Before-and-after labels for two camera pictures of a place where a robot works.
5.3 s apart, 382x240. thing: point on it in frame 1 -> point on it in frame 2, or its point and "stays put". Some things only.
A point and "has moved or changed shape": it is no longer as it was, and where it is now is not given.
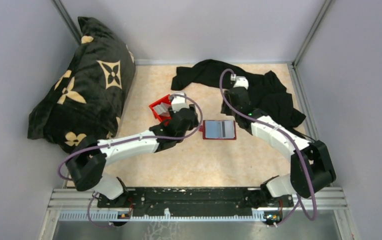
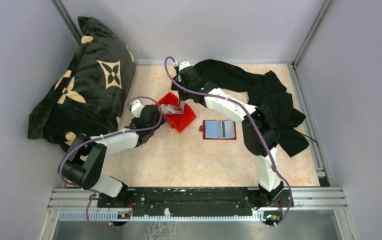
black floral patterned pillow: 88,99 stays put
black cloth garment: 267,95 stays put
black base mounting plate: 195,202 stays put
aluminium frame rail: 81,205 stays put
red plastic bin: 164,119 has moved or changed shape
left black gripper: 195,122 -> 157,118
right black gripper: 224,109 -> 182,97
